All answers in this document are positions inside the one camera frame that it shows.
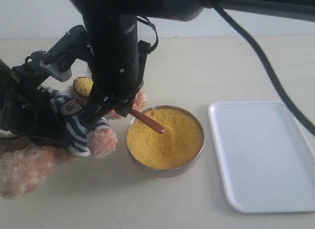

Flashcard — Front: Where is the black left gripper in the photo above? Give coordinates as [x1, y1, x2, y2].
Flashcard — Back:
[0, 64, 74, 148]

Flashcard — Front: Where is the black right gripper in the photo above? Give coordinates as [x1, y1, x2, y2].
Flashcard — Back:
[81, 15, 143, 128]

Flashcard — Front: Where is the dark red wooden spoon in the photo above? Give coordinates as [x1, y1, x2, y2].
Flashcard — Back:
[72, 77, 164, 133]

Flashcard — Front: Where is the teddy bear striped sweater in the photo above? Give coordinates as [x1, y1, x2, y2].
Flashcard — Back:
[0, 73, 148, 200]

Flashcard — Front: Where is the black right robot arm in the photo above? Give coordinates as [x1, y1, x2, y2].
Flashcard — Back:
[70, 0, 315, 132]

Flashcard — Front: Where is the steel bowl of millet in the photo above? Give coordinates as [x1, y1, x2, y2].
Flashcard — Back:
[125, 105, 205, 178]

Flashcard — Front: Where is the white rectangular tray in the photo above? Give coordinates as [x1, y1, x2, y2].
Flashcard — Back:
[208, 100, 315, 213]

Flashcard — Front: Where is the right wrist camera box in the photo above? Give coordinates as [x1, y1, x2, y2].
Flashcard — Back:
[26, 24, 92, 82]

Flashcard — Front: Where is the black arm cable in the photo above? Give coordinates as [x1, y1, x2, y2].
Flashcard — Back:
[206, 0, 315, 136]

